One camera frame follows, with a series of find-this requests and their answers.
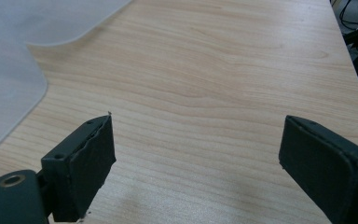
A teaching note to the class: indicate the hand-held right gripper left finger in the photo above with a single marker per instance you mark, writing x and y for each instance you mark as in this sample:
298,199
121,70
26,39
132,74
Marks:
77,168

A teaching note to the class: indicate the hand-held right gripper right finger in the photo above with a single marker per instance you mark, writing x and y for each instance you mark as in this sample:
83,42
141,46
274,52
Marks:
326,168

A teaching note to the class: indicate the translucent white plastic mat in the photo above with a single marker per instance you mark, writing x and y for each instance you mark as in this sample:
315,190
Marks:
6,62

